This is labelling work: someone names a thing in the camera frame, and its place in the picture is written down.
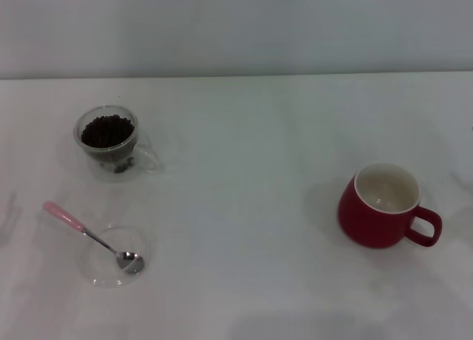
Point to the double-walled glass cup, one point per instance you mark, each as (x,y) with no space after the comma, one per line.
(142,159)

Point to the coffee beans heap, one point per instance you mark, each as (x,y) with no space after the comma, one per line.
(107,131)

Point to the red ceramic mug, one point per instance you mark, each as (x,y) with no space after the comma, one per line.
(360,225)

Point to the clear glass saucer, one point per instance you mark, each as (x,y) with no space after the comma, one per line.
(107,273)

